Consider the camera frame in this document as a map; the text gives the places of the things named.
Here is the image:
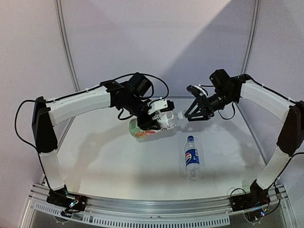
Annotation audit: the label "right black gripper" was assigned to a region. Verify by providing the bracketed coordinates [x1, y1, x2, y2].
[184, 90, 237, 122]

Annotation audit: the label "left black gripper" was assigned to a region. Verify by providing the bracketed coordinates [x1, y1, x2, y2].
[121, 95, 162, 131]

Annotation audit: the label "clear tea bottle white label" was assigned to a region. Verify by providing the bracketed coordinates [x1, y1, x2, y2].
[129, 111, 184, 139]

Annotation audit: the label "white bottle cap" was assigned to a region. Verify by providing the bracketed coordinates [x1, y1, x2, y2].
[177, 111, 185, 120]

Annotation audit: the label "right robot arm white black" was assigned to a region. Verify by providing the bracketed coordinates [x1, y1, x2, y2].
[184, 69, 304, 207]

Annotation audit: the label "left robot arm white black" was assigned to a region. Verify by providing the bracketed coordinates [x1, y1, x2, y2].
[32, 72, 160, 206]

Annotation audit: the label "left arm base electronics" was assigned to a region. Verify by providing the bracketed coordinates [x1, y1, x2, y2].
[47, 187, 88, 218]

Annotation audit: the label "blue pepsi bottle cap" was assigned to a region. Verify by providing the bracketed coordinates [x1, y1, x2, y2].
[187, 136, 194, 141]

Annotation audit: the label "clear pepsi bottle blue label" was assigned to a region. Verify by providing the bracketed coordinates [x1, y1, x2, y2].
[184, 140, 200, 181]

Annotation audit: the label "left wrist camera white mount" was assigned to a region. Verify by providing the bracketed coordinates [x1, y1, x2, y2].
[148, 99, 175, 115]

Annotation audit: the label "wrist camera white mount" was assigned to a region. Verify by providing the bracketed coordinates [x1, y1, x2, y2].
[148, 99, 175, 115]
[186, 85, 208, 97]

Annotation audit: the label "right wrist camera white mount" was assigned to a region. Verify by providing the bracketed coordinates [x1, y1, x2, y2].
[186, 85, 208, 97]

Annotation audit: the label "aluminium front rail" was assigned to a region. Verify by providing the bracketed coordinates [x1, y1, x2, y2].
[21, 184, 298, 228]

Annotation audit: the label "right wall metal post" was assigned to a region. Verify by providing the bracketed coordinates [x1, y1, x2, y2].
[239, 0, 261, 74]

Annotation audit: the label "wall metal post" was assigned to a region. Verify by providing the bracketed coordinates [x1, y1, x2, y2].
[239, 0, 261, 74]
[54, 0, 80, 91]

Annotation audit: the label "left wall metal post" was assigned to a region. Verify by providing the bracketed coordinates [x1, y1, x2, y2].
[54, 0, 80, 91]

